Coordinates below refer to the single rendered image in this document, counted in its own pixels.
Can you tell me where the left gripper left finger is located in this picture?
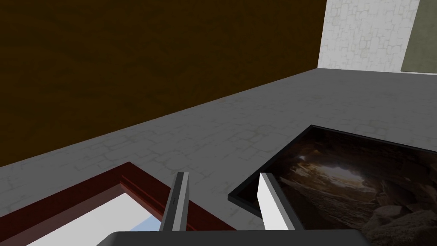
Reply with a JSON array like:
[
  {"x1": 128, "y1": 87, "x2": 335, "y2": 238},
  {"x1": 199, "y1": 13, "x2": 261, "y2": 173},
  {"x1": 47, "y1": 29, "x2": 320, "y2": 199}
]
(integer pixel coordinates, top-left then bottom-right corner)
[{"x1": 160, "y1": 172, "x2": 190, "y2": 232}]

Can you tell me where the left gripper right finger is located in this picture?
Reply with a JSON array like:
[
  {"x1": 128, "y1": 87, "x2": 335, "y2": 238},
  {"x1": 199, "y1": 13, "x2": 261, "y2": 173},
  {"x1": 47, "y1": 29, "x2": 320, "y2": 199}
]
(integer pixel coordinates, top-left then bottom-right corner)
[{"x1": 256, "y1": 172, "x2": 304, "y2": 231}]

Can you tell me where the black framed cave picture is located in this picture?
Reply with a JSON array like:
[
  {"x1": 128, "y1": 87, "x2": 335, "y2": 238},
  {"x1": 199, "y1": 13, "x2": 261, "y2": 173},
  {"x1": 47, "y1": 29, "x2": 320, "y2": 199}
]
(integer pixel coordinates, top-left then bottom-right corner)
[{"x1": 227, "y1": 124, "x2": 437, "y2": 246}]

